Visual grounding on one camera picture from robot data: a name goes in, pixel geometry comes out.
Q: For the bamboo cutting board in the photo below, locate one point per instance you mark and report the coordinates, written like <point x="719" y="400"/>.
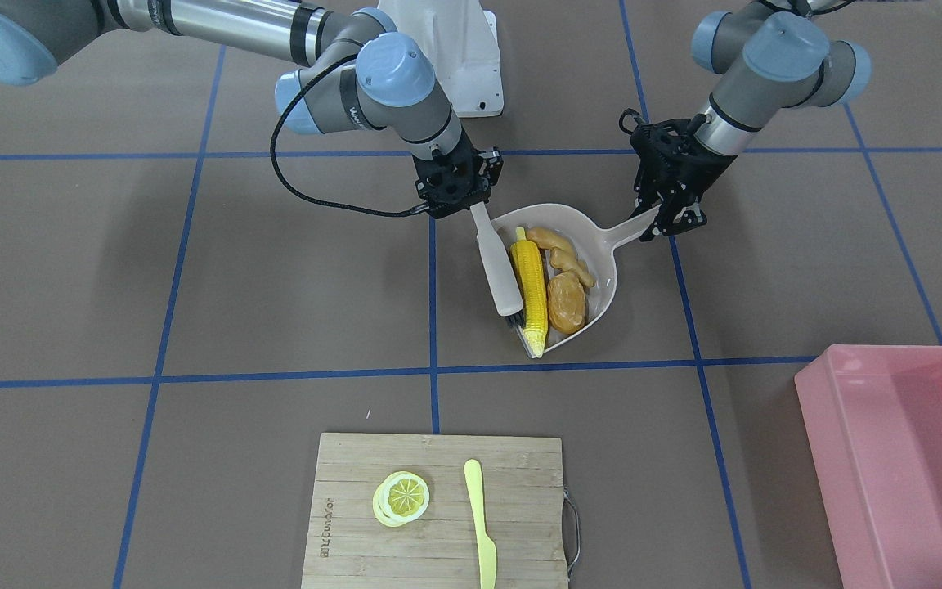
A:
<point x="523" y="504"/>

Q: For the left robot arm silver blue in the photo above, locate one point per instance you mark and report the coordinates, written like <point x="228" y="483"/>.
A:
<point x="769" y="56"/>

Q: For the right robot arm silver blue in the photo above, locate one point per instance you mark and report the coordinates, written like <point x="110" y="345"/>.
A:
<point x="354" y="70"/>

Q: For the pink plastic bin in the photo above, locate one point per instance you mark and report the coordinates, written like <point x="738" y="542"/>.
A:
<point x="873" y="417"/>

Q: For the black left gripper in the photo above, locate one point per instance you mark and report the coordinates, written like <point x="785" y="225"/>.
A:
<point x="702" y="170"/>

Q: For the brown toy ginger root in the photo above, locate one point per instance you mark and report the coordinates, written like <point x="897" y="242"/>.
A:
<point x="562" y="254"/>

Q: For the orange-brown toy potato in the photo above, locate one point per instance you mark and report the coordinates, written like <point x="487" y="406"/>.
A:
<point x="566" y="303"/>

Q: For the yellow plastic knife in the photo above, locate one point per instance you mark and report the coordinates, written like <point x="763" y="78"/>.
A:
<point x="485" y="546"/>

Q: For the yellow lemon slices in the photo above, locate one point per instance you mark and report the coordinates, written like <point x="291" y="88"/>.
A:
<point x="400" y="499"/>

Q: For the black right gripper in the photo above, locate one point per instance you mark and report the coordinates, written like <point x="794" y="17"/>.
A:
<point x="483" y="168"/>

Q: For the beige plastic dustpan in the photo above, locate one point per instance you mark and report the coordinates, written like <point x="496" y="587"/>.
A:
<point x="595" y="245"/>

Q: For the beige hand brush black bristles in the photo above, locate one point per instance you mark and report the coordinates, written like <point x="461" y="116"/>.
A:
<point x="501" y="279"/>

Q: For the yellow toy corn cob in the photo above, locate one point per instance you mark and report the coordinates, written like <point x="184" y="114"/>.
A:
<point x="528" y="265"/>

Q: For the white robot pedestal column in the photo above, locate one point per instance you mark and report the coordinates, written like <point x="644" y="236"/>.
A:
<point x="460" y="39"/>

